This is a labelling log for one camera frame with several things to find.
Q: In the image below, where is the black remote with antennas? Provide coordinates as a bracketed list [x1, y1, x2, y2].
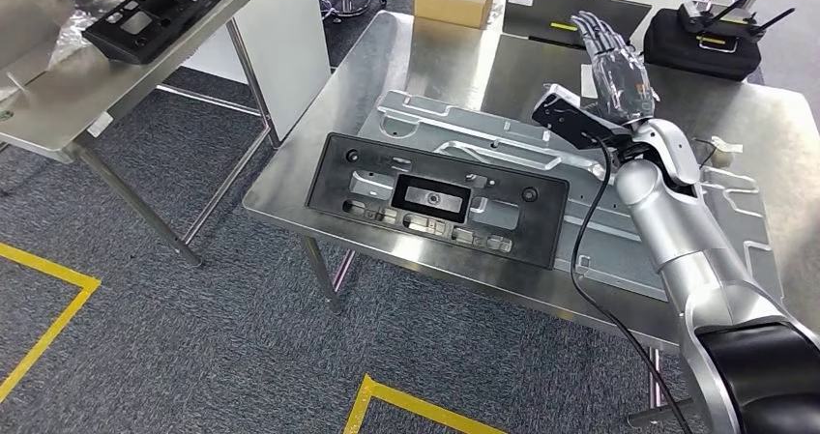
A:
[677, 0, 797, 54]

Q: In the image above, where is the small white tape piece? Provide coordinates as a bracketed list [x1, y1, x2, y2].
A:
[709, 136, 745, 166]

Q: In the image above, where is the stamped grey metal panel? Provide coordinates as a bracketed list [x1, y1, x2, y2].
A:
[358, 88, 786, 304]

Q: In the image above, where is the dark grey flat panel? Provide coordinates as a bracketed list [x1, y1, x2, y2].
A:
[502, 0, 654, 49]

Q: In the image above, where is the stainless steel table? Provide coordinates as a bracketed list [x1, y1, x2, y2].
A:
[0, 0, 283, 269]
[242, 0, 820, 429]

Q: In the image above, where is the clear crumpled plastic wrap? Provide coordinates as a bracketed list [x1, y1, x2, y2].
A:
[0, 0, 126, 102]

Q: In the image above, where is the black camera cable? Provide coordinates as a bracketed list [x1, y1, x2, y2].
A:
[569, 134, 696, 434]

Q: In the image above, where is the black fabric bag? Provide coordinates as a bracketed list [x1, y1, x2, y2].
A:
[642, 8, 764, 83]

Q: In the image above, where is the white paper sheet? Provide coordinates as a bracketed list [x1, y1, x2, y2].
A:
[579, 62, 600, 100]

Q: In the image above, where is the grey metal box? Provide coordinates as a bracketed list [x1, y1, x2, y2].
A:
[0, 0, 74, 73]

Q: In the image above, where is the plain white cabinet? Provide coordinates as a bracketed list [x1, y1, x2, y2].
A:
[182, 0, 333, 143]

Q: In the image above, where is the black plastic plate frame part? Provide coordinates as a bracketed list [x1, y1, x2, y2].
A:
[83, 0, 236, 66]
[305, 131, 571, 271]

